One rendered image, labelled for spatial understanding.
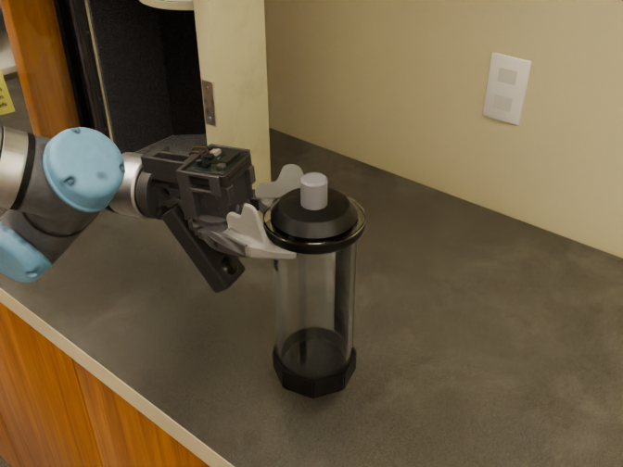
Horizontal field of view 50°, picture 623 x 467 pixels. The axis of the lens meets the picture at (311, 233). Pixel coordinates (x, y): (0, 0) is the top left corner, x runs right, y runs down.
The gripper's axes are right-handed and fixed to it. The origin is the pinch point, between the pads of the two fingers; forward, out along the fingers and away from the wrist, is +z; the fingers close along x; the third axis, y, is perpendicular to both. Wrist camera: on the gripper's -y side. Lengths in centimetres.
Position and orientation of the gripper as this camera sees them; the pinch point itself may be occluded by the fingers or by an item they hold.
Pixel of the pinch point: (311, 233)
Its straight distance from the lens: 71.3
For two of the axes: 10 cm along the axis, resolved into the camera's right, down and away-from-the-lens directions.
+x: 4.1, -5.1, 7.5
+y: -0.6, -8.4, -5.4
